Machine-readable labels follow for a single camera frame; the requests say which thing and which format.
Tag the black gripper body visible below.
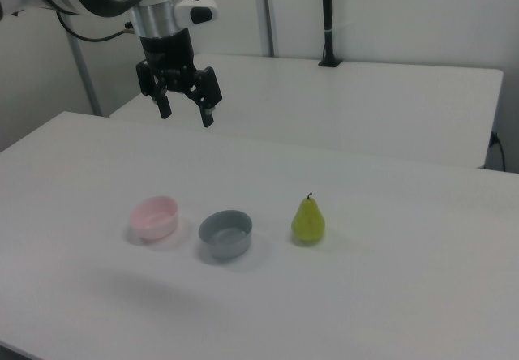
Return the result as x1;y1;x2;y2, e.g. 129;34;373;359
139;28;198;95

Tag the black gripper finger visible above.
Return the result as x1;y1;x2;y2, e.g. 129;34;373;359
185;66;224;129
135;60;174;120

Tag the green pear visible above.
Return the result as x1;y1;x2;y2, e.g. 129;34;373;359
290;191;327;244

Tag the pink plastic bowl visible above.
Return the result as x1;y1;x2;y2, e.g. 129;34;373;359
129;195;180;242

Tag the grey plastic bowl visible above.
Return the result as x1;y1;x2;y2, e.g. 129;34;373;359
198;210;254;260

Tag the white table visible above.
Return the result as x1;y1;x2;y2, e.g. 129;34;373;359
108;54;504;169

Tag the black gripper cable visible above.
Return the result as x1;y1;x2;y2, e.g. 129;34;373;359
55;11;137;44

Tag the grey metal frame post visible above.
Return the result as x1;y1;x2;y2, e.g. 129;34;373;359
66;35;102;117
251;0;281;58

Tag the black camera pole with clamp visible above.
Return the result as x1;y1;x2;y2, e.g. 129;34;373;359
317;0;344;68

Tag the black power cable with plug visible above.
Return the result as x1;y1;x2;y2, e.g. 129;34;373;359
489;131;507;172

